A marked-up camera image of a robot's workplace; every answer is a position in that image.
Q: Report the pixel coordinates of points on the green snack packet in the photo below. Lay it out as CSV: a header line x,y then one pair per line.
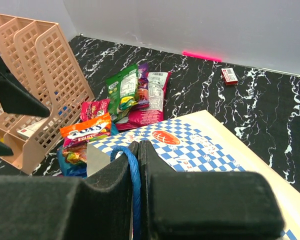
x,y
122,89

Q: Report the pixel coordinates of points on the orange snack packet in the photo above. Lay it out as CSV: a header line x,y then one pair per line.
x,y
80,133

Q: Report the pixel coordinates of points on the blue checkered paper bag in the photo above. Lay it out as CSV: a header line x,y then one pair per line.
x,y
198,142

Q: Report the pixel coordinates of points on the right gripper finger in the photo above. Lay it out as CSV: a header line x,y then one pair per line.
x,y
222,205
104,206

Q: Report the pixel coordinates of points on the red snack packet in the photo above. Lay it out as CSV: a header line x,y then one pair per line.
x,y
93,109

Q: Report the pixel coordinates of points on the purple candy bag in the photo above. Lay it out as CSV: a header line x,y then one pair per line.
x,y
142,94

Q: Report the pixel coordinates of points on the pink tape strip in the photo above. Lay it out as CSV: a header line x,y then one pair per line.
x,y
200,56

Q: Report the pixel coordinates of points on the red white small box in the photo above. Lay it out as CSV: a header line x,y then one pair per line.
x,y
229,76

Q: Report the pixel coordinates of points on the red white box in organizer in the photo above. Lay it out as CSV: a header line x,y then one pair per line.
x,y
27,132

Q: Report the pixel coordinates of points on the pink chips bag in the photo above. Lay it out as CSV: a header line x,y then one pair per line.
x,y
157,84

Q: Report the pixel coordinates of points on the blue gummy snack bag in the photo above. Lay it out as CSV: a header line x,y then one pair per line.
x,y
73,160

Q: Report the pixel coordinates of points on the orange plastic desk organizer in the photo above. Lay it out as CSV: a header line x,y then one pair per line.
x,y
38,54

